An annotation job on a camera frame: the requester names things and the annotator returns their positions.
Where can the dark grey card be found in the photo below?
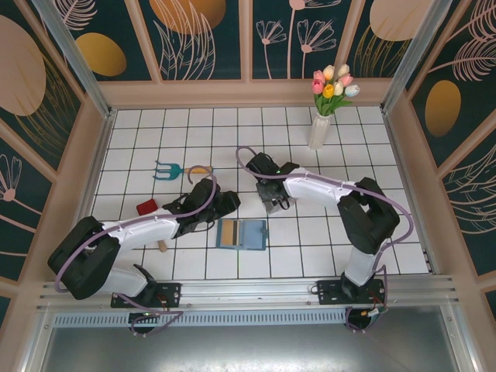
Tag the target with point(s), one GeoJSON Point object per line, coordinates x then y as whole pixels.
{"type": "Point", "coordinates": [265, 193]}

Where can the gold card with dark stripe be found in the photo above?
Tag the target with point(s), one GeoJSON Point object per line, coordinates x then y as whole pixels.
{"type": "Point", "coordinates": [230, 232]}

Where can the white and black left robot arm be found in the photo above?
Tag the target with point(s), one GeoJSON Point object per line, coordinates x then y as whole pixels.
{"type": "Point", "coordinates": [143, 232]}

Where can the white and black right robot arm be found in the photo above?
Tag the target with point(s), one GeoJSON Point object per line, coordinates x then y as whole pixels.
{"type": "Point", "coordinates": [314, 190]}

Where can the white ribbed vase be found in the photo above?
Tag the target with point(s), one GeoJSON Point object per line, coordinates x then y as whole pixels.
{"type": "Point", "coordinates": [318, 133]}

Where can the pastel tulip bouquet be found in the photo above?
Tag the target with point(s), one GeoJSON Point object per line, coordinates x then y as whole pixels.
{"type": "Point", "coordinates": [329, 91]}

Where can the grey metal sheet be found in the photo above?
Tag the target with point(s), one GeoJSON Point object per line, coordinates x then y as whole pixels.
{"type": "Point", "coordinates": [252, 348]}

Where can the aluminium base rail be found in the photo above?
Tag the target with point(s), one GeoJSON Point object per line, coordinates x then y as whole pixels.
{"type": "Point", "coordinates": [252, 290]}

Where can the aluminium frame post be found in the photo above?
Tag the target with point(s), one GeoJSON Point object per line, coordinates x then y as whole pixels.
{"type": "Point", "coordinates": [414, 58]}
{"type": "Point", "coordinates": [77, 66]}

